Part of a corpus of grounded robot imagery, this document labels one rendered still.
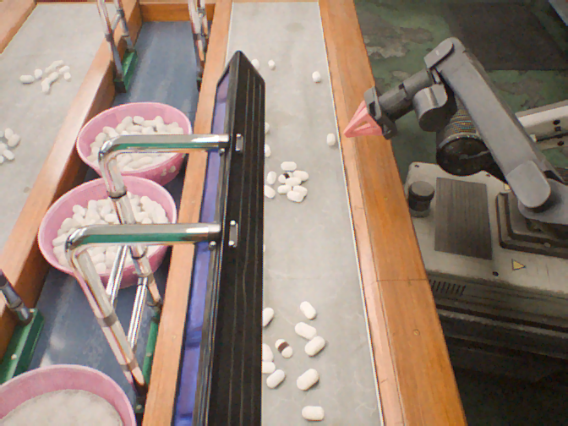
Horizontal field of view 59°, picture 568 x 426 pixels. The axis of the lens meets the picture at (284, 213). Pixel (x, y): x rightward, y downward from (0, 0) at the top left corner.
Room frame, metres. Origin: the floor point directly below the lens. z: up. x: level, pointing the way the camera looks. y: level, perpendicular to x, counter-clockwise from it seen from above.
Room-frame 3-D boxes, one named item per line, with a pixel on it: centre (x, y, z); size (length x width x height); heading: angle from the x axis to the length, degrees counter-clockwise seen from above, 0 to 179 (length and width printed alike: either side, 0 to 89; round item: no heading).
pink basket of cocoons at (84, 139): (0.96, 0.35, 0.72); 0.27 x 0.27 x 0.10
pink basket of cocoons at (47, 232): (0.68, 0.35, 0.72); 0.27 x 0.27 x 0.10
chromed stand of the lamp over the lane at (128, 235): (0.42, 0.14, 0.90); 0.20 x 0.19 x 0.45; 1
